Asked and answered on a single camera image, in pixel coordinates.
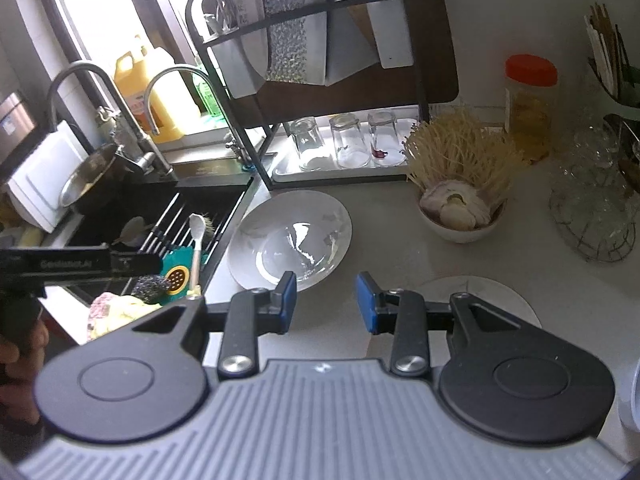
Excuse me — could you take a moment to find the yellow sink strainer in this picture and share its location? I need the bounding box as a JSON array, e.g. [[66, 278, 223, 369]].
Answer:
[[165, 266, 190, 293]]

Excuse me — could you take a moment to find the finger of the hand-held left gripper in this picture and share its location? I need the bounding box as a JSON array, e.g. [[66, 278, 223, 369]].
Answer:
[[109, 254, 162, 278]]

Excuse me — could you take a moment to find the red lid plastic jar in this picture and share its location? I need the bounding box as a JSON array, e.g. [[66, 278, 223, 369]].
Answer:
[[504, 54, 558, 162]]

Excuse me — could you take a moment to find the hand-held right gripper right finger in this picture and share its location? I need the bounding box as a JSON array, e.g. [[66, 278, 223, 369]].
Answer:
[[354, 271, 526, 377]]

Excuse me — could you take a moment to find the white plastic cutting board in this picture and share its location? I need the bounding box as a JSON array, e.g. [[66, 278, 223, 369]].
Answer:
[[6, 120, 93, 233]]

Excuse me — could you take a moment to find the white bowl with mushrooms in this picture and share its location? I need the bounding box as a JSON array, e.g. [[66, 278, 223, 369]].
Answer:
[[417, 195, 508, 244]]

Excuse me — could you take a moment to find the white plate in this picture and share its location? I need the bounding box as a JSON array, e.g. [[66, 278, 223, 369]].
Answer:
[[227, 190, 353, 293]]

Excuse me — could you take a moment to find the green plastic bottle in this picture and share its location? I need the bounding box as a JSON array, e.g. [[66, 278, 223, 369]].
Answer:
[[192, 67, 223, 118]]

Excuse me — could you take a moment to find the patterned cutting board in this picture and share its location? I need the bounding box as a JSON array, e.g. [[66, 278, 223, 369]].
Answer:
[[257, 0, 328, 86]]

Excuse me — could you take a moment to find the clear drinking glass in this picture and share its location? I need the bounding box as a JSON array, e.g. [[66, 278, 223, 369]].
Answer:
[[367, 110, 407, 166], [289, 116, 328, 172], [328, 113, 372, 169]]

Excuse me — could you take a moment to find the curved steel faucet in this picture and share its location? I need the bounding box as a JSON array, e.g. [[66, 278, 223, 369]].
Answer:
[[144, 65, 251, 161]]

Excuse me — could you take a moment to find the white utensil holder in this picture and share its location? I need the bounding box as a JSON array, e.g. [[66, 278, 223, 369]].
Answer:
[[357, 0, 416, 69]]

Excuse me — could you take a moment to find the tall steel faucet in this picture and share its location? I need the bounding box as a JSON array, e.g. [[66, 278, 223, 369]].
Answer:
[[46, 61, 178, 176]]

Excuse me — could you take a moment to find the person's left hand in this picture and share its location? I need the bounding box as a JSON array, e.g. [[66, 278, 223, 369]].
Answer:
[[0, 317, 50, 423]]

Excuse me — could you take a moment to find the patterned dish cloth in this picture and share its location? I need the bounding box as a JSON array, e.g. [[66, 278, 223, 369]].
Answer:
[[86, 291, 163, 343]]

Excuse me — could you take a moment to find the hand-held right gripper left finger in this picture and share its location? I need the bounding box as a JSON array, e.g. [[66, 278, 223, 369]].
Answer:
[[132, 270, 298, 378]]

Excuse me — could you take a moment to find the steel wool scrubber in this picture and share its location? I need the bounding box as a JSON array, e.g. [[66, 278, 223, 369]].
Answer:
[[131, 275, 172, 305]]

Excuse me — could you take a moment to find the white drip tray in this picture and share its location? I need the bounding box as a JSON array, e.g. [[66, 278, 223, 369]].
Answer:
[[271, 119, 418, 183]]

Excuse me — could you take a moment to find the black metal dish rack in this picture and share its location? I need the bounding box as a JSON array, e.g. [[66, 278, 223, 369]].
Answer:
[[185, 0, 431, 191]]

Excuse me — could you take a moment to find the white spatula wooden handle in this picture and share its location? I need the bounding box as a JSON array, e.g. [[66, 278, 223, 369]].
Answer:
[[187, 213, 210, 297]]

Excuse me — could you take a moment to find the yellow detergent bottle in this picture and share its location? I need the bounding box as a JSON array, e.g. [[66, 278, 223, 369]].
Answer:
[[114, 35, 206, 143]]

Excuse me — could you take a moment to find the chopstick holder with chopsticks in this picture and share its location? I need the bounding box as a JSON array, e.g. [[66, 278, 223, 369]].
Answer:
[[584, 2, 640, 121]]

